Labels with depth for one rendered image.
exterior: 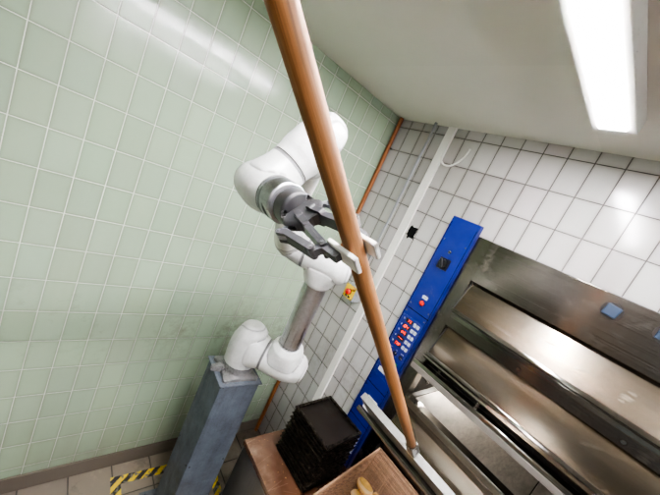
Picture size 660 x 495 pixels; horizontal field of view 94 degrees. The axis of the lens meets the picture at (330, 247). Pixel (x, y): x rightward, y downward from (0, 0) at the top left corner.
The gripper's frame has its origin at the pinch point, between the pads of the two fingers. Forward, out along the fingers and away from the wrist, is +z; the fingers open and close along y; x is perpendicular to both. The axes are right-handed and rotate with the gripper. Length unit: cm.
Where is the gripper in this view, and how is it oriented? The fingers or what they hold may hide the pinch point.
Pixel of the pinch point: (354, 248)
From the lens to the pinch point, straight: 46.0
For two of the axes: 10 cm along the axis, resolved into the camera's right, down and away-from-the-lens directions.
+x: -2.6, -7.2, -6.4
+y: -7.8, 5.5, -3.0
